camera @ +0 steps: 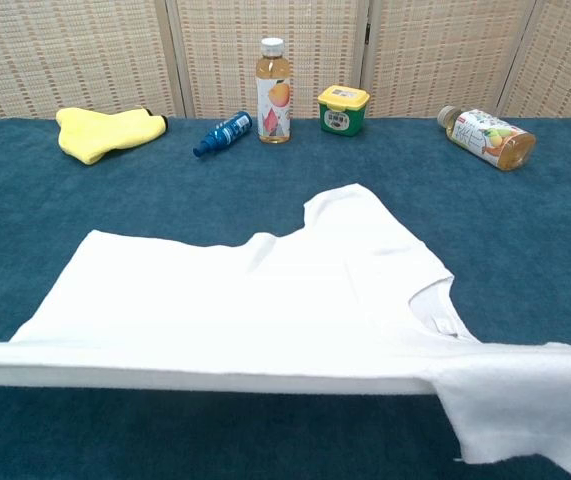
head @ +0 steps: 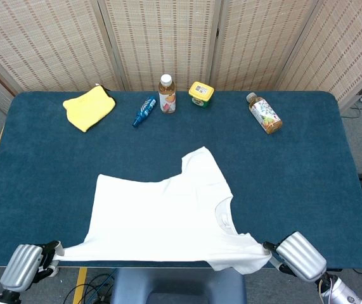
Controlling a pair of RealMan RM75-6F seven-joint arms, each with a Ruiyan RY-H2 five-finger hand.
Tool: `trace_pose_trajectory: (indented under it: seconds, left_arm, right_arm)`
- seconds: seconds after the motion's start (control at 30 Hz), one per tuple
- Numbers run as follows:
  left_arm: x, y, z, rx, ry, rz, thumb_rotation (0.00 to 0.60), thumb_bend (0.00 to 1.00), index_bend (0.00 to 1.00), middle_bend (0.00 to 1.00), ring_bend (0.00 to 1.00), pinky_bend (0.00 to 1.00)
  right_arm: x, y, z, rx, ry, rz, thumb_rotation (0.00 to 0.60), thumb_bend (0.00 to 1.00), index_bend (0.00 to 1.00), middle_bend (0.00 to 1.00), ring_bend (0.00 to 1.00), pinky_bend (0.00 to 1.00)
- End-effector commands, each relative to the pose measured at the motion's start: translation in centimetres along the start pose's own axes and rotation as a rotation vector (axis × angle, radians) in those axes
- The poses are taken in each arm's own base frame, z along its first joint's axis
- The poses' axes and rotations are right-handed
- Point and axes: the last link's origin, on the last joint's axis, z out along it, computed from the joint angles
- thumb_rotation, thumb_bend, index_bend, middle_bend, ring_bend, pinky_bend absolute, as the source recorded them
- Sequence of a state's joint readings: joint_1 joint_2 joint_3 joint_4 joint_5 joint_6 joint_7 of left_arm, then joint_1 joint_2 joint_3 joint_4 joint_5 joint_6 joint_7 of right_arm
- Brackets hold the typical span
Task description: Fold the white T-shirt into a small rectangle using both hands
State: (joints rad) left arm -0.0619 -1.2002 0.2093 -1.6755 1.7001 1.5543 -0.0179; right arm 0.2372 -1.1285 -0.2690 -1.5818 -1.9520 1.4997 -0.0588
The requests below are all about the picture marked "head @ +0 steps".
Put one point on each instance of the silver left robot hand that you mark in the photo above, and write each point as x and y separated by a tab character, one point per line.
20	269

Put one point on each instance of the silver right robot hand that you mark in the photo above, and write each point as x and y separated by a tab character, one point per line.
302	258

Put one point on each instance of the white T-shirt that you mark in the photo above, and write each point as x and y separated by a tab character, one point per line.
155	221

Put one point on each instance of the blue carpet table cover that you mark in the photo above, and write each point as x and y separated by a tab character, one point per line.
41	174

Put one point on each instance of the blue-grey chair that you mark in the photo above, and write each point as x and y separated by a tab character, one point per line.
177	285

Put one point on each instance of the tea bottle with green label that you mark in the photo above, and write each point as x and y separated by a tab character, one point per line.
264	114

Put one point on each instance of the yellow cloth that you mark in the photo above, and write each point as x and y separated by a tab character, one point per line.
88	107

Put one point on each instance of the green container with yellow lid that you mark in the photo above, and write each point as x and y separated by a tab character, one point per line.
201	90

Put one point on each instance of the blue plastic bottle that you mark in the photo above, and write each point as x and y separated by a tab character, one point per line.
144	111

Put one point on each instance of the tea bottle with peach label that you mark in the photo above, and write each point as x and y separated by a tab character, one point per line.
167	101

